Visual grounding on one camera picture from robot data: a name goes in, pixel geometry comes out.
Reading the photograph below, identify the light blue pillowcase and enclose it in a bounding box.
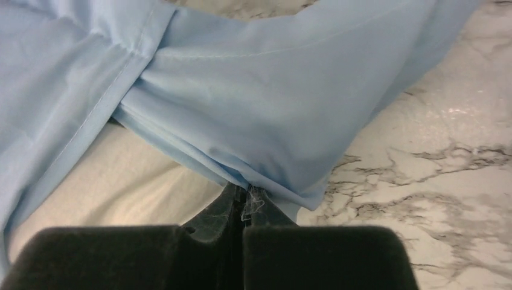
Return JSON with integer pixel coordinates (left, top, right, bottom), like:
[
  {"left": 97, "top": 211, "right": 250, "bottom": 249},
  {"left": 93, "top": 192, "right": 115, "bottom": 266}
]
[{"left": 1, "top": 1, "right": 480, "bottom": 276}]

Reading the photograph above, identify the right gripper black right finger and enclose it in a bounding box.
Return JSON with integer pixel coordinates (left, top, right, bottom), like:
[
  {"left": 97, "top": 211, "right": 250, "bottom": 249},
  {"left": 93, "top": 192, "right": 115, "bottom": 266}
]
[{"left": 242, "top": 187, "right": 418, "bottom": 290}]

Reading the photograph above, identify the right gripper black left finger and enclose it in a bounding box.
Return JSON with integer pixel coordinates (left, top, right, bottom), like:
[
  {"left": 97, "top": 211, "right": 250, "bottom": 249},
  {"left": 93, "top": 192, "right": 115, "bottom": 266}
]
[{"left": 1, "top": 184, "right": 245, "bottom": 289}]

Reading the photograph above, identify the white pillow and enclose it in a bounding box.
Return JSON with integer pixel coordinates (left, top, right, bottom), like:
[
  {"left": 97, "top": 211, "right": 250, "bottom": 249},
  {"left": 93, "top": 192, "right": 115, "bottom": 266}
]
[{"left": 7, "top": 124, "right": 223, "bottom": 262}]

